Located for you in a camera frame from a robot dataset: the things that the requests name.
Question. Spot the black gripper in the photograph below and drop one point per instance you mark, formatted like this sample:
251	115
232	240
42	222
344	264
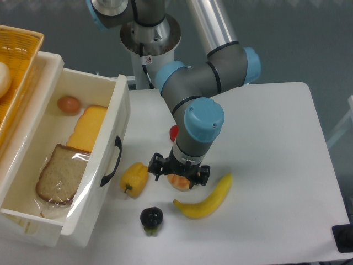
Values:
196	175

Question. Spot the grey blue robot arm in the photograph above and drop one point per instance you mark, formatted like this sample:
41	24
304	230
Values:
188	92

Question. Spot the white drawer cabinet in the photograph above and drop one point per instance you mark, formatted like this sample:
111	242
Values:
45	73

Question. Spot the glazed donut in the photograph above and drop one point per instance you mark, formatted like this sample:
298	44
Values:
178	182

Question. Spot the red bell pepper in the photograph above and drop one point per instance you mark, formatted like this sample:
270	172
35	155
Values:
173	132

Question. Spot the yellow bell pepper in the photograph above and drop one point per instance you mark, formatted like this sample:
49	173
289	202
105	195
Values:
134	179

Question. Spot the yellow banana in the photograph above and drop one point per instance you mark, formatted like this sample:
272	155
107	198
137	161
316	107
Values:
208	205

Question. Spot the yellow toast slice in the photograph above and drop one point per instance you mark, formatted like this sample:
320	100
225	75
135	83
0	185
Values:
87	128

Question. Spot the brown bread slice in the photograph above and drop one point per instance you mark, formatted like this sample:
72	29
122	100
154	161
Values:
60	178

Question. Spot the brown egg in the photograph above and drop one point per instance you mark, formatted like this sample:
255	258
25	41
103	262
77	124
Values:
68	104

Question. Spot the black device at edge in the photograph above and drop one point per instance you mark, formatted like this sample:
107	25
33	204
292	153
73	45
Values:
343	237

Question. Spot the white bread bun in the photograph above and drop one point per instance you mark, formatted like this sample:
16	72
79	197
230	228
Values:
5	79

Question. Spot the yellow woven basket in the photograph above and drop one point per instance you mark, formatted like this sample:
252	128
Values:
19	48

